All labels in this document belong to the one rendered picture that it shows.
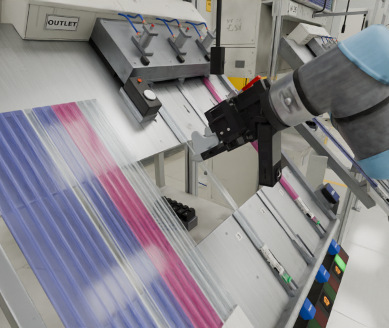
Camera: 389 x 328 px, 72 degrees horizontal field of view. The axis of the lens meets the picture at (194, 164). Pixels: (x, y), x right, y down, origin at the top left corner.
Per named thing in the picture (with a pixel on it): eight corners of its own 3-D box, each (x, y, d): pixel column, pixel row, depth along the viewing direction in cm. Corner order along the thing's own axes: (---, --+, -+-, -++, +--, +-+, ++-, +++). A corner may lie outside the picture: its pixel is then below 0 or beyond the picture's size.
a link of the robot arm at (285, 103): (324, 111, 42) (308, 122, 36) (297, 123, 45) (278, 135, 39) (303, 68, 41) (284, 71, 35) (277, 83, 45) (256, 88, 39)
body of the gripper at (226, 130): (223, 108, 53) (275, 75, 44) (242, 147, 53) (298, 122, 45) (199, 114, 47) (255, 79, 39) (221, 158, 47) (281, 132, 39)
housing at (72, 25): (182, 59, 87) (207, 21, 77) (19, 65, 51) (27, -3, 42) (169, 41, 88) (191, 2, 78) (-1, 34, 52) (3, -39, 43)
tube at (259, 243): (286, 279, 52) (290, 278, 52) (283, 284, 51) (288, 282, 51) (144, 84, 60) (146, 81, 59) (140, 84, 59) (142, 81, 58)
